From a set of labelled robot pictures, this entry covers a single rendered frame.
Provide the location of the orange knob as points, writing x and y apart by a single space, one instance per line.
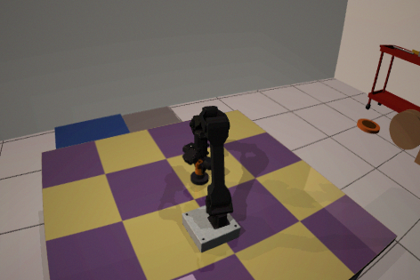
198 167

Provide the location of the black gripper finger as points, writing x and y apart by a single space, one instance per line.
203 169

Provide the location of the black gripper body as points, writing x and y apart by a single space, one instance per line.
203 152

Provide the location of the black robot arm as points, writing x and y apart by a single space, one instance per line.
213 125

